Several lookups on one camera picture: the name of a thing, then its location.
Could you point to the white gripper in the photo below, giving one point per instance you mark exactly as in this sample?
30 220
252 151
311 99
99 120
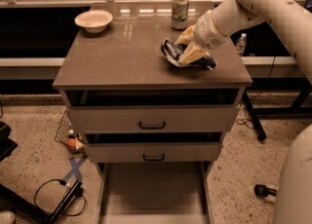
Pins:
208 32

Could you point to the blue chip bag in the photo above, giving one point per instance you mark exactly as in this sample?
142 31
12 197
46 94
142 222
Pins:
173 53

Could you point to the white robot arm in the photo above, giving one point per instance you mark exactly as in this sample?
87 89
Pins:
293 25

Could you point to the grey drawer cabinet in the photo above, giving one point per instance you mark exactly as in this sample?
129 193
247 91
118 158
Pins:
124 66

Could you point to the open bottom drawer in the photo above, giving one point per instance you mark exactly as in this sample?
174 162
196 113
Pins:
154 193

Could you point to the green soda can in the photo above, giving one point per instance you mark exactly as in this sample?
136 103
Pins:
179 14

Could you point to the clear water bottle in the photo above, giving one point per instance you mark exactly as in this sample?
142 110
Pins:
241 44

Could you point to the white paper bowl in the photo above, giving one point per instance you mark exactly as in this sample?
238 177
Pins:
94 21

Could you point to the black table leg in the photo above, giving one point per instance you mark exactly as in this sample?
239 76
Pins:
261 135

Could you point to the orange bottle in basket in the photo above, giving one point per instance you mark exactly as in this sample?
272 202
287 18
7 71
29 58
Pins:
71 141

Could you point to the black tripod leg right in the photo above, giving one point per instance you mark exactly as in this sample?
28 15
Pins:
263 191

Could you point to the blue tape cross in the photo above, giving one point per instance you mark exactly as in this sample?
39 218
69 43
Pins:
75 168

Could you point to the black stand leg left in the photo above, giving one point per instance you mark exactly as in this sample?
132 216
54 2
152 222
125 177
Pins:
34 211

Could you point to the middle drawer with handle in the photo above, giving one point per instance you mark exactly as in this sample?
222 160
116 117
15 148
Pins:
152 152

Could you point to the drawer with handle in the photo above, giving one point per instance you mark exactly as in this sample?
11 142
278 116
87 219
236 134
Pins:
152 152
135 119

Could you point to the top drawer with handle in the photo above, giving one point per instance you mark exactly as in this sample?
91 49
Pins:
135 119

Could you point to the wire basket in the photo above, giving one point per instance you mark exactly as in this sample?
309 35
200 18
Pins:
62 135

